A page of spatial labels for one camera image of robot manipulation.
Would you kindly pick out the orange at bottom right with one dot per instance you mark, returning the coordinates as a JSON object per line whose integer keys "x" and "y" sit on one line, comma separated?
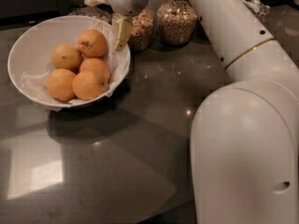
{"x": 87, "y": 85}

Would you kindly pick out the glass jar light grains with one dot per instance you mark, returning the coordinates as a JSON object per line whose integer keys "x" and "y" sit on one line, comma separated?
{"x": 176, "y": 22}

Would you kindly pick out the orange in middle right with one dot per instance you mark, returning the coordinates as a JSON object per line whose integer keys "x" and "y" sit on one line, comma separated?
{"x": 97, "y": 65}

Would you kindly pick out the white bowl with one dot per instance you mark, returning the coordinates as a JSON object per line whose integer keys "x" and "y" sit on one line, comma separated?
{"x": 31, "y": 47}

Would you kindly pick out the orange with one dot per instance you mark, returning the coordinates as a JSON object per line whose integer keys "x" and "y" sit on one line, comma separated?
{"x": 87, "y": 85}
{"x": 59, "y": 84}
{"x": 92, "y": 43}
{"x": 66, "y": 56}
{"x": 97, "y": 65}

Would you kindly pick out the leftmost glass jar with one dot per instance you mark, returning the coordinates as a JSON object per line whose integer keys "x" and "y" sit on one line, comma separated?
{"x": 78, "y": 7}

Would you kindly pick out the orange at top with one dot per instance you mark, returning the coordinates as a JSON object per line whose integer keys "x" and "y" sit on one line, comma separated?
{"x": 92, "y": 43}

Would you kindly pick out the glass jar brown grains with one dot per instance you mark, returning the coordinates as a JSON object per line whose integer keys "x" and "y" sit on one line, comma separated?
{"x": 199, "y": 31}

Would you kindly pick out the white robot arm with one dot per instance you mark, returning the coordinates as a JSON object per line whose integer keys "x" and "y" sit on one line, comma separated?
{"x": 245, "y": 136}

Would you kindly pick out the white paper bowl liner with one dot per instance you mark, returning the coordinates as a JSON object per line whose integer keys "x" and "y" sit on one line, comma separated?
{"x": 32, "y": 83}

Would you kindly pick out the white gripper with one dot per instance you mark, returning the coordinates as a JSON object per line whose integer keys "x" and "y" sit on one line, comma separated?
{"x": 124, "y": 25}

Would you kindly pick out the clear plastic bag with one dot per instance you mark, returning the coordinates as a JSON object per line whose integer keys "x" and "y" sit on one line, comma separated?
{"x": 258, "y": 8}

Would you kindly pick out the glass jar mixed cereal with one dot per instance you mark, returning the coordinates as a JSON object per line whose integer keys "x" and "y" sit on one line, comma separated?
{"x": 143, "y": 29}

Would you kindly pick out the orange at bottom left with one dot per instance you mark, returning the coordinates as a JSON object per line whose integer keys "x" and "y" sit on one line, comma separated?
{"x": 59, "y": 84}

